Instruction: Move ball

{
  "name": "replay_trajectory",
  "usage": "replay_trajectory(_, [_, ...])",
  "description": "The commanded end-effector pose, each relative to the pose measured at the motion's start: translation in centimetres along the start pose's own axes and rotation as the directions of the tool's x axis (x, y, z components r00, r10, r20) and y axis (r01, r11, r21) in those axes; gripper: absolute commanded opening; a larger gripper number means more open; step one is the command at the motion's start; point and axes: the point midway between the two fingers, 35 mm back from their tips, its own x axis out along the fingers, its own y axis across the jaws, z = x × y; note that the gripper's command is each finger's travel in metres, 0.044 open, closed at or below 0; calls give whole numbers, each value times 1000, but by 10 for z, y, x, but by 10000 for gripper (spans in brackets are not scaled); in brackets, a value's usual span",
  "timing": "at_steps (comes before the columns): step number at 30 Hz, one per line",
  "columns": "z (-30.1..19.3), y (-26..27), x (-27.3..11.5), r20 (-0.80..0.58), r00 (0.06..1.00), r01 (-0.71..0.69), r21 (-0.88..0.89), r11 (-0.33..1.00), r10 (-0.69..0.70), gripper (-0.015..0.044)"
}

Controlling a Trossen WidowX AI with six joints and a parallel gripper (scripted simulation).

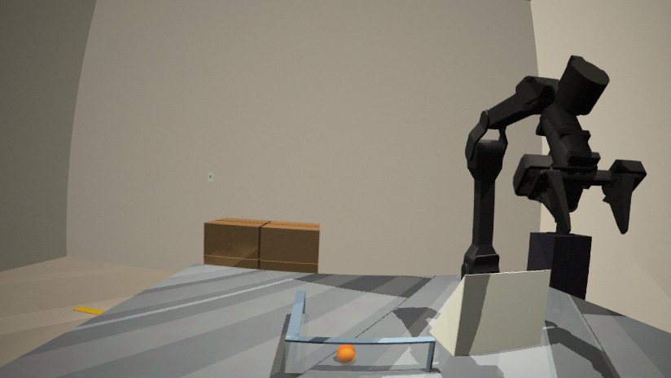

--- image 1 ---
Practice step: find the clear low corner wall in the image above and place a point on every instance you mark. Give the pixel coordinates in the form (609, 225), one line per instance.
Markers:
(328, 359)

